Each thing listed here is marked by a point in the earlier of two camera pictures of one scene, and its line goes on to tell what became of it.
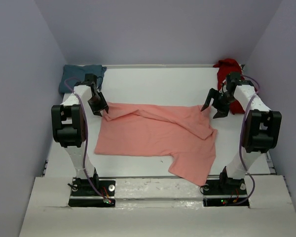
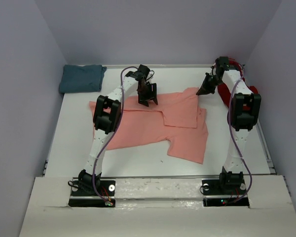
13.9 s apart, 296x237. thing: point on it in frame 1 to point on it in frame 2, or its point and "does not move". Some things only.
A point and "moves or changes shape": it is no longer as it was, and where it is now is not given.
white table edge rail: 160,65 does not move
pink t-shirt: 184,134 moves or changes shape
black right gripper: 221,113 to 205,89
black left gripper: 103,104 to 142,99
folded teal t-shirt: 72,74 does not move
